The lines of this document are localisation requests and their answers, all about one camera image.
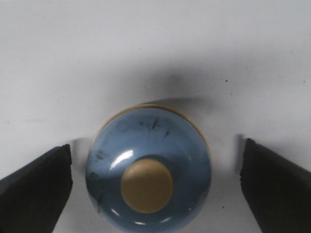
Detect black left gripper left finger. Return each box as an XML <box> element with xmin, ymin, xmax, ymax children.
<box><xmin>0</xmin><ymin>144</ymin><xmax>73</xmax><ymax>233</ymax></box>

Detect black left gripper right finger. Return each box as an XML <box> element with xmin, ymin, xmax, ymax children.
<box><xmin>240</xmin><ymin>138</ymin><xmax>311</xmax><ymax>233</ymax></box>

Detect blue desk bell cream base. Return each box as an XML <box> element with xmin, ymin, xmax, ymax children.
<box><xmin>86</xmin><ymin>104</ymin><xmax>211</xmax><ymax>233</ymax></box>

